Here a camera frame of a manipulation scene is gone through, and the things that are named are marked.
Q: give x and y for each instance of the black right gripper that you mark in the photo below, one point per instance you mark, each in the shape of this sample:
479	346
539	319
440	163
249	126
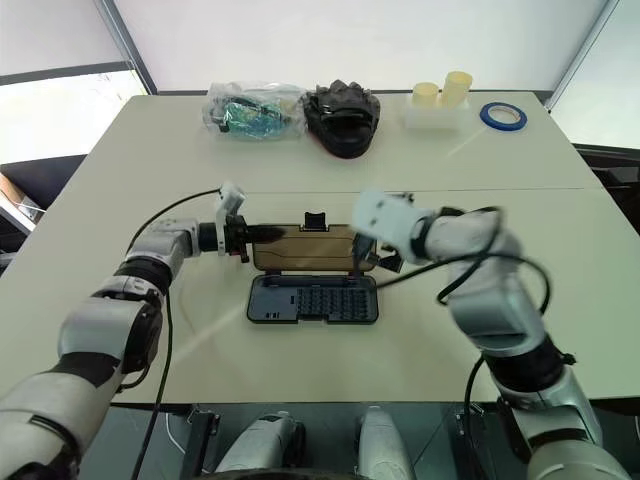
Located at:
390	257

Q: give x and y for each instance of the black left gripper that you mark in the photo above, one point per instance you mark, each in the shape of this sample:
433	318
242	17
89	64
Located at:
236	239

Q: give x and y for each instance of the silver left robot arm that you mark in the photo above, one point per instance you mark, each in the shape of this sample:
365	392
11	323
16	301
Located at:
100	325

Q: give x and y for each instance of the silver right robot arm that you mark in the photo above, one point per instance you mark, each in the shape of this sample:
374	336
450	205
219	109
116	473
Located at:
505	305

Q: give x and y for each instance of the open screwdriver bit case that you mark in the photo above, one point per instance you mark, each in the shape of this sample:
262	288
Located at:
310	300

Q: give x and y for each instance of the clear plastic bag of parts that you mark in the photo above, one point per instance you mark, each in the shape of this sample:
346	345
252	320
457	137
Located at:
250	115

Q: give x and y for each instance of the black sandals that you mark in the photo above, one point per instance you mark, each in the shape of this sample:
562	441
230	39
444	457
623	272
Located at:
345	122

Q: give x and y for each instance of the white block holder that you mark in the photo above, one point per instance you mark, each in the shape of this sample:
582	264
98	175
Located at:
435	119

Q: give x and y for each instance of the short cream cylinder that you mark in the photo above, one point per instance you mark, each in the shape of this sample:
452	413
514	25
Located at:
426	95

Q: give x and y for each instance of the tall cream cylinder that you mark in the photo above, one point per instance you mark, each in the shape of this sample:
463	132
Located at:
456	90

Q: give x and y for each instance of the silver robot leg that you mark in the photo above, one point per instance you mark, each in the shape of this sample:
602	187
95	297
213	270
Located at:
380	445
260	445

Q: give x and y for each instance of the blue tape roll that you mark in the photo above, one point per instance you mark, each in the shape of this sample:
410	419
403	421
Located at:
520	122

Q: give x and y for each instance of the black furniture edge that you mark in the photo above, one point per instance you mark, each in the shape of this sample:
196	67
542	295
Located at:
612	167

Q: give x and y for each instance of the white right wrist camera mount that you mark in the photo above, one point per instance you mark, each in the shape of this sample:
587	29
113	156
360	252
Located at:
382	220

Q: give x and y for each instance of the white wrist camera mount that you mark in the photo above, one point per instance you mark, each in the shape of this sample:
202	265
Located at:
231	197
382	220

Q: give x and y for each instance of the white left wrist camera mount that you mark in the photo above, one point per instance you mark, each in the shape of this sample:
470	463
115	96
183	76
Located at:
231	197

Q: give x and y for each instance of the black metal table bracket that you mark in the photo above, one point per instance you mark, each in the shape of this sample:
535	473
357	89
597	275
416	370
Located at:
470	425
200	440

